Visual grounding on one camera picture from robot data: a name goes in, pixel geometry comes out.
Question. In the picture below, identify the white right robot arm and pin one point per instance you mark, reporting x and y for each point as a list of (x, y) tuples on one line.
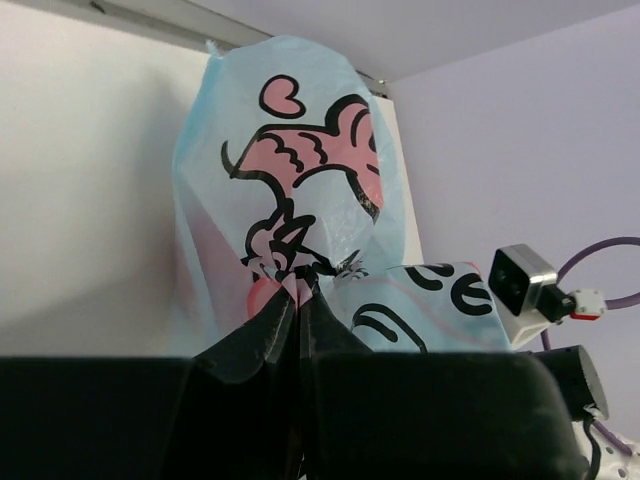
[(615, 455)]

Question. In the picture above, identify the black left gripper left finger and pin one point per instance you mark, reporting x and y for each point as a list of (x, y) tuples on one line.
[(222, 414)]

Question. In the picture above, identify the light blue plastic bag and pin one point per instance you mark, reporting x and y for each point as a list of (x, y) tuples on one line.
[(286, 181)]

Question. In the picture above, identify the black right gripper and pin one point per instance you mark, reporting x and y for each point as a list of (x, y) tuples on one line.
[(577, 378)]

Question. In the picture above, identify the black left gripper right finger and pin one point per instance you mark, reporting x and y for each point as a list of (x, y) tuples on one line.
[(425, 413)]

